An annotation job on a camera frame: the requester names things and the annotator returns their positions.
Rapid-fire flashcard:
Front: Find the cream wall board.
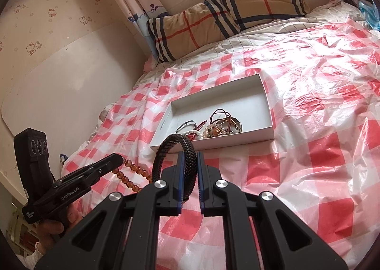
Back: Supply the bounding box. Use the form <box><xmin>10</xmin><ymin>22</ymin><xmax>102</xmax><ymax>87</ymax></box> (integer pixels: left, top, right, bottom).
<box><xmin>1</xmin><ymin>19</ymin><xmax>149</xmax><ymax>146</ymax></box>

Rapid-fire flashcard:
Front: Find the black braided leather bracelet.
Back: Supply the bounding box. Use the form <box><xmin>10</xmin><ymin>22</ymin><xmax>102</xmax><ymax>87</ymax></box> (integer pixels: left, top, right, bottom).
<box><xmin>151</xmin><ymin>134</ymin><xmax>198</xmax><ymax>203</ymax></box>

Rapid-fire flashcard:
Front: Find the silver bangle with clasp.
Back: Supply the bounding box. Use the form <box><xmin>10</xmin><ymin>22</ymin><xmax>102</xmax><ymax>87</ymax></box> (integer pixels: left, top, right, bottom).
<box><xmin>175</xmin><ymin>120</ymin><xmax>199</xmax><ymax>135</ymax></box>

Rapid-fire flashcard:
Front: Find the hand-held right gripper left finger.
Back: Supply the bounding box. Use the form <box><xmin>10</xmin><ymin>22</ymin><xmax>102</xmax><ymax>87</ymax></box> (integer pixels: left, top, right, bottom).
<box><xmin>34</xmin><ymin>151</ymin><xmax>185</xmax><ymax>270</ymax></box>

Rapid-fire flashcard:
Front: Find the pink cloth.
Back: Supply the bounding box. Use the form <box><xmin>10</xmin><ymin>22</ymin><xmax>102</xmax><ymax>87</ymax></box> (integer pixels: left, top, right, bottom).
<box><xmin>144</xmin><ymin>55</ymin><xmax>162</xmax><ymax>73</ymax></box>

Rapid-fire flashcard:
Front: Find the brown cord bracelet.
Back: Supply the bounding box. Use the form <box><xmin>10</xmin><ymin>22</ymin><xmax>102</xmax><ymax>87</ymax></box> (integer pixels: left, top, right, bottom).
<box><xmin>209</xmin><ymin>109</ymin><xmax>238</xmax><ymax>134</ymax></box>

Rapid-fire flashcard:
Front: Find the person's left hand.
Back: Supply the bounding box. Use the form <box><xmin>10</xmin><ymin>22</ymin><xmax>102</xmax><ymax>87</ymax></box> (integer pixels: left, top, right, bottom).
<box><xmin>36</xmin><ymin>203</ymin><xmax>84</xmax><ymax>256</ymax></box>

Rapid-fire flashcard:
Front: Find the white bead bracelet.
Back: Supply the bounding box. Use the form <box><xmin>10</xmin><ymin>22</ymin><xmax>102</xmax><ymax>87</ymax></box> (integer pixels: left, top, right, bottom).
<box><xmin>180</xmin><ymin>123</ymin><xmax>222</xmax><ymax>140</ymax></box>

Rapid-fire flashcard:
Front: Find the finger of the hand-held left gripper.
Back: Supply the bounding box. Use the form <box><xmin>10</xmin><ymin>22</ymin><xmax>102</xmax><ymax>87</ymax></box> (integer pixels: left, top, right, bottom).
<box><xmin>89</xmin><ymin>164</ymin><xmax>123</xmax><ymax>188</ymax></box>
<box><xmin>86</xmin><ymin>153</ymin><xmax>124</xmax><ymax>175</ymax></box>

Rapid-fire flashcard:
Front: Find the wide silver bangle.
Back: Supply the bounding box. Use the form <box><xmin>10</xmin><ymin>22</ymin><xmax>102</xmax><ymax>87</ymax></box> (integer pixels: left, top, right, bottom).
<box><xmin>227</xmin><ymin>116</ymin><xmax>243</xmax><ymax>134</ymax></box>

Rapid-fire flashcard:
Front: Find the white shelf unit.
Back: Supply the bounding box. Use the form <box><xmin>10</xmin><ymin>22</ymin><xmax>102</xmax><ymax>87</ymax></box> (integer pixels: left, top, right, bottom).
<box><xmin>6</xmin><ymin>205</ymin><xmax>39</xmax><ymax>247</ymax></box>

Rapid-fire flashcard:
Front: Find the person's left forearm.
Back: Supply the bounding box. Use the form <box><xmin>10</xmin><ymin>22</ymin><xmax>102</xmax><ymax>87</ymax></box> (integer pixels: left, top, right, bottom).
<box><xmin>24</xmin><ymin>242</ymin><xmax>44</xmax><ymax>270</ymax></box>

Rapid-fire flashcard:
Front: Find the amber bead bracelet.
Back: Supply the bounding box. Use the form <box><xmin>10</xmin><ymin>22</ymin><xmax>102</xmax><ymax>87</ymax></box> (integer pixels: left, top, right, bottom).
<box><xmin>112</xmin><ymin>159</ymin><xmax>153</xmax><ymax>193</ymax></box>

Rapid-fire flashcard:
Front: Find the white cardboard box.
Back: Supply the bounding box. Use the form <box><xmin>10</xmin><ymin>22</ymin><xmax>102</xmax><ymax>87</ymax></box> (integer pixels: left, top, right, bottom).
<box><xmin>149</xmin><ymin>72</ymin><xmax>275</xmax><ymax>152</ymax></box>

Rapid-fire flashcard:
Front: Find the red knot charm bracelet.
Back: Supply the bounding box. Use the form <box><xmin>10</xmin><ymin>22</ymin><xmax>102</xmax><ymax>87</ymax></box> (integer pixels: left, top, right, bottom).
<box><xmin>188</xmin><ymin>121</ymin><xmax>226</xmax><ymax>140</ymax></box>

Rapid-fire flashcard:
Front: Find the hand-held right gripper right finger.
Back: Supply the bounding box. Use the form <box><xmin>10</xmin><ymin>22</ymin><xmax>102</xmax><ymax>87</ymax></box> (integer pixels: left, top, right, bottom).
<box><xmin>197</xmin><ymin>152</ymin><xmax>348</xmax><ymax>270</ymax></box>

